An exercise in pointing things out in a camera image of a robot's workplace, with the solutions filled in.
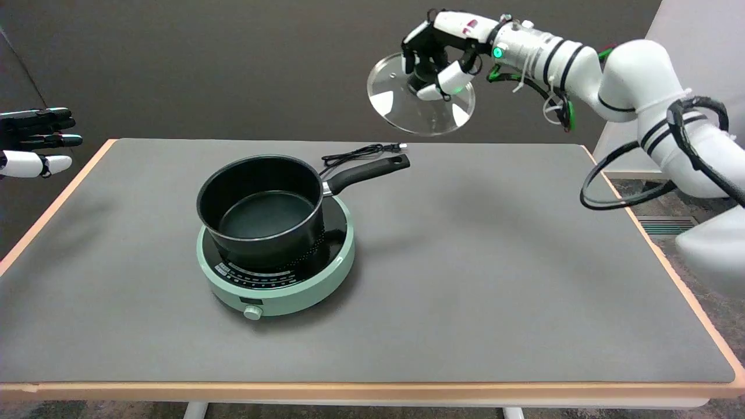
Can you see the floor air vent grille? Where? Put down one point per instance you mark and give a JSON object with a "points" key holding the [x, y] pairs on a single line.
{"points": [[666, 226]]}

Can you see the green round induction cooker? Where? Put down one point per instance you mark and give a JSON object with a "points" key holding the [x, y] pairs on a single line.
{"points": [[302, 297]]}

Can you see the gray table mat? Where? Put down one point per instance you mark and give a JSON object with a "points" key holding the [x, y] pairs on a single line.
{"points": [[465, 291]]}

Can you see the white table leg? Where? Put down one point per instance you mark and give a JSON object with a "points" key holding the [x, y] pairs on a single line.
{"points": [[513, 414], [195, 411]]}

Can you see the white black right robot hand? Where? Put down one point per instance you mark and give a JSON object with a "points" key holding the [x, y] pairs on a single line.
{"points": [[460, 26]]}

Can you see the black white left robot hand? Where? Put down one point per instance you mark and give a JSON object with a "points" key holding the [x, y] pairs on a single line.
{"points": [[26, 164]]}

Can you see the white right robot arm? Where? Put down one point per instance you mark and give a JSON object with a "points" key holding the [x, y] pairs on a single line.
{"points": [[640, 75]]}

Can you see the glass pot lid black knob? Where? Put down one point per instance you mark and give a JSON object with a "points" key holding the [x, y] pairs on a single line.
{"points": [[401, 110]]}

